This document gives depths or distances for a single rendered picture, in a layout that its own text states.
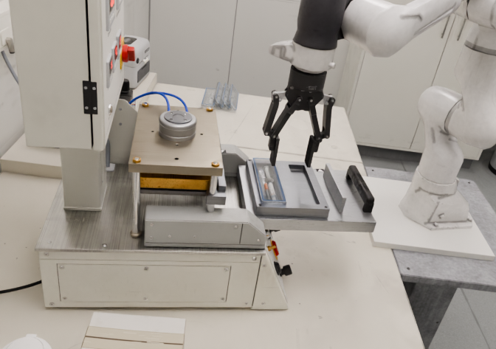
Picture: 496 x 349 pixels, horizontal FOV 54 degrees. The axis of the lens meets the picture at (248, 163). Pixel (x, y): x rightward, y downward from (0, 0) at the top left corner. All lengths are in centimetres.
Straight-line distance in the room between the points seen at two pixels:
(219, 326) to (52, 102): 59
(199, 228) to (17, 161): 75
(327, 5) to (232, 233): 48
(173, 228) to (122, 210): 17
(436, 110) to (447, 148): 12
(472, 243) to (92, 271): 105
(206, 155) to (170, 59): 270
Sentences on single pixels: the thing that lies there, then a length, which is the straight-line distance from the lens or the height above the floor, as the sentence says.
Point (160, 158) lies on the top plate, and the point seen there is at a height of 111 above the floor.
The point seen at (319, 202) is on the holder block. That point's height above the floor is 99.
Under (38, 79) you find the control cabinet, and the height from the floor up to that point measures 128.
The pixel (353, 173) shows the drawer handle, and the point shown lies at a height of 101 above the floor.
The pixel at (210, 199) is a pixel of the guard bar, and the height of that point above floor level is 104.
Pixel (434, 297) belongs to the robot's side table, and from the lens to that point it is 178.
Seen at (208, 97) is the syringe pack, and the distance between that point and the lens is 208.
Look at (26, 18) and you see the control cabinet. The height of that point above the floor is 137.
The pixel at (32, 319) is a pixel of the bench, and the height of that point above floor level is 75.
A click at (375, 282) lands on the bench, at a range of 132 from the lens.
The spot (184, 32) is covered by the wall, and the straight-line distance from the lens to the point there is 357.
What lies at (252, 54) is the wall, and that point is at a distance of 357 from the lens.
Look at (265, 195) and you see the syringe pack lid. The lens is 107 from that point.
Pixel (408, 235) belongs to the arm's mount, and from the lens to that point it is 149.
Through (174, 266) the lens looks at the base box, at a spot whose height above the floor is 88.
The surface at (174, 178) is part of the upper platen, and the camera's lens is 99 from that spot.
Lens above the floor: 160
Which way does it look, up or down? 31 degrees down
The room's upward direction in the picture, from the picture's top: 8 degrees clockwise
